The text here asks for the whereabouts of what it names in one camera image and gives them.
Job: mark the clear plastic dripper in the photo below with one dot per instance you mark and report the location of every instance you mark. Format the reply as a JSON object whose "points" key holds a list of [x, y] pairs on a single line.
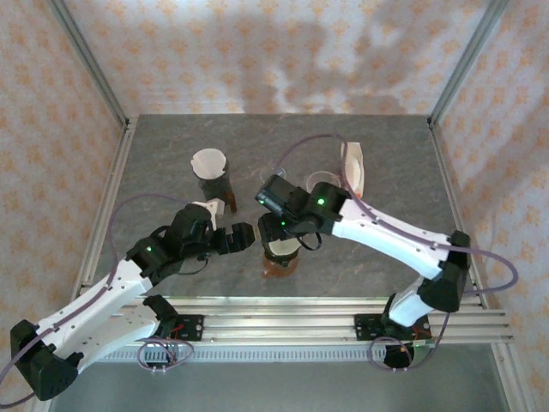
{"points": [[315, 178]]}

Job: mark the orange plastic dripper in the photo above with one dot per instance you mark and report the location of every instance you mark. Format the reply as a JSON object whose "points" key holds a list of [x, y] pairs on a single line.
{"points": [[279, 271]]}

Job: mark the coffee filter packet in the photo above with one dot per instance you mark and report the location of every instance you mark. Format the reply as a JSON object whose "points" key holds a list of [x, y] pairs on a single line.
{"points": [[356, 165]]}

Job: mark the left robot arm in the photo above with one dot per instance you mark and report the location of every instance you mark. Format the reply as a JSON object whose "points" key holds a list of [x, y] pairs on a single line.
{"points": [[98, 296]]}

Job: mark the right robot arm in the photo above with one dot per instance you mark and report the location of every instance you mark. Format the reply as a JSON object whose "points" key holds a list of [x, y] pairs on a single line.
{"points": [[386, 240]]}

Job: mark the grey metal panel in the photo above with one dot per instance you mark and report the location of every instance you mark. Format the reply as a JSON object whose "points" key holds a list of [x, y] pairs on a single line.
{"points": [[279, 386]]}

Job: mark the small green circuit board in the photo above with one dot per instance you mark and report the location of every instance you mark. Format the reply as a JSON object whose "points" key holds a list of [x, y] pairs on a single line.
{"points": [[422, 347]]}

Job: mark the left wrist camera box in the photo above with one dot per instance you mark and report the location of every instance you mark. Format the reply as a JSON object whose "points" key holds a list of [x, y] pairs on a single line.
{"points": [[214, 207]]}

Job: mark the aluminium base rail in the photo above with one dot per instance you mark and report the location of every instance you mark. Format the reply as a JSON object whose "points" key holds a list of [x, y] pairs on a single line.
{"points": [[279, 322]]}

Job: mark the aluminium table side rail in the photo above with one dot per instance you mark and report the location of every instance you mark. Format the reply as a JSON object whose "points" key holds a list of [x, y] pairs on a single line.
{"points": [[116, 171], [444, 171]]}

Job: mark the aluminium frame post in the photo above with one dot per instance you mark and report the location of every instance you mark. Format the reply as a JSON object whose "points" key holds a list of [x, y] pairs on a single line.
{"points": [[466, 64], [92, 64]]}

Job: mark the aluminium frame leg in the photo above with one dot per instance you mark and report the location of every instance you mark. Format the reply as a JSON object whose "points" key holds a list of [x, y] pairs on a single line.
{"points": [[512, 386]]}

